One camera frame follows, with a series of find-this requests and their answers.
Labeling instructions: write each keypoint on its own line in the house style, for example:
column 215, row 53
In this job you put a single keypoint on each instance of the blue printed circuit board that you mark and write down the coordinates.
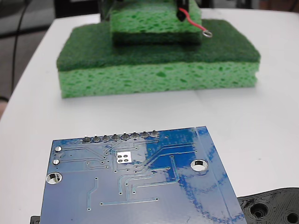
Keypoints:
column 140, row 198

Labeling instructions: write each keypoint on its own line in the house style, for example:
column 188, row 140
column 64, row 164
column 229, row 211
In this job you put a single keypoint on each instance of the small green sponge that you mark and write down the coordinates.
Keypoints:
column 144, row 21

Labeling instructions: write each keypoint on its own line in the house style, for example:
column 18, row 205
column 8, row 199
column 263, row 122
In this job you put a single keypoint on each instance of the black plastic board bracket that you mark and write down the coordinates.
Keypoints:
column 268, row 205

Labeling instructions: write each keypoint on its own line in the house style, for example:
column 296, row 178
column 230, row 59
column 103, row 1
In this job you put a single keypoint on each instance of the large green sponge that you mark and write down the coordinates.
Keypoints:
column 151, row 77

